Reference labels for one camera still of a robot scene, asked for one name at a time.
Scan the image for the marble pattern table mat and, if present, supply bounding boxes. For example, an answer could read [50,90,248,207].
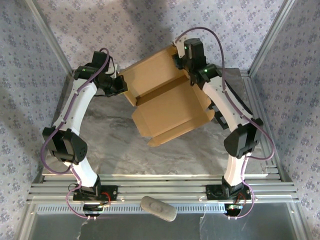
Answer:
[42,67,270,176]

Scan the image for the grey oval pad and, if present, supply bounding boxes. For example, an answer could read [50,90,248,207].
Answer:
[139,195,178,222]

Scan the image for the aluminium frame post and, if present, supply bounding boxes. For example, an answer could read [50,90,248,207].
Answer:
[24,0,75,77]
[247,0,297,76]

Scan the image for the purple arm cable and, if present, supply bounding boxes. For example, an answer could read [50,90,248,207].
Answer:
[41,47,111,221]
[174,26,276,221]

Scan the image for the floral fabric backdrop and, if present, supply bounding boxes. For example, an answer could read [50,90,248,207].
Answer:
[0,0,320,240]

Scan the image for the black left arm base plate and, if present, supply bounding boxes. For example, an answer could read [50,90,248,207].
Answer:
[72,185,119,201]

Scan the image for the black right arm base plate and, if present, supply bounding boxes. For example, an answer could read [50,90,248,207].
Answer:
[205,184,252,201]

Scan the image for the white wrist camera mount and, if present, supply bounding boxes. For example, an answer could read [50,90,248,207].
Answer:
[109,63,122,78]
[173,37,187,58]

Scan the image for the brown cardboard folding box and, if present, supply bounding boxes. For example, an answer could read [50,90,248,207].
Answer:
[119,44,216,148]

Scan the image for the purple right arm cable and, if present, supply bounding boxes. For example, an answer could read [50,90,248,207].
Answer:
[174,26,276,221]

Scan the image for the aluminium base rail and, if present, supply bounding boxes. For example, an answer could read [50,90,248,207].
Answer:
[27,173,300,204]

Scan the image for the aluminium side rail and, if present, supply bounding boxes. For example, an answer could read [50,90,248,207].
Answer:
[241,69,293,183]

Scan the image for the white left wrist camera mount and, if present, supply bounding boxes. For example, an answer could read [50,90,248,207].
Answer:
[109,63,122,78]

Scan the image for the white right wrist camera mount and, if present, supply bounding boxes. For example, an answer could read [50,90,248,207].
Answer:
[173,37,187,58]

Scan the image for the grey metal sheet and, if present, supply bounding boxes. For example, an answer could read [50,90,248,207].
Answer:
[19,202,308,240]

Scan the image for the small controller board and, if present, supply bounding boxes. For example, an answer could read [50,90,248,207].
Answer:
[82,202,111,218]
[223,202,244,217]

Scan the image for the black and grey checkerboard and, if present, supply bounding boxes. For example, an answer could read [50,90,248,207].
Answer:
[209,86,253,130]

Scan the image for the grey slotted cable duct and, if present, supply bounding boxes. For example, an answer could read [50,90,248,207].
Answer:
[36,202,227,213]

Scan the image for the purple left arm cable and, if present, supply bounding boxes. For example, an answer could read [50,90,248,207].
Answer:
[41,47,111,221]

